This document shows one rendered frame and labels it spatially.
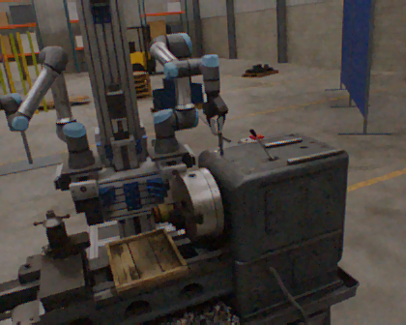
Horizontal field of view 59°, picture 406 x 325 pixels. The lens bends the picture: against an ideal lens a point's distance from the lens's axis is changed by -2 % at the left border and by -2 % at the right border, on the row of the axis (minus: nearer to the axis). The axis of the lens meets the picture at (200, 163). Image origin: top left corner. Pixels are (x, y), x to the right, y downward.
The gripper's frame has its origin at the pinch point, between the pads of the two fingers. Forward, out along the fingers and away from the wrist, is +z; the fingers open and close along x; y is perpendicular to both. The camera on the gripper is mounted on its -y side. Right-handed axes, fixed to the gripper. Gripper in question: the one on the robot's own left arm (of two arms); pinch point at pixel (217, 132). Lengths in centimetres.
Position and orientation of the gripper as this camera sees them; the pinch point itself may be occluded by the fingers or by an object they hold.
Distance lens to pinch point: 169.9
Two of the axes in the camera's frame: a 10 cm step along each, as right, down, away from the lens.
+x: -9.3, 2.0, -3.1
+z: 0.9, 9.3, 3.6
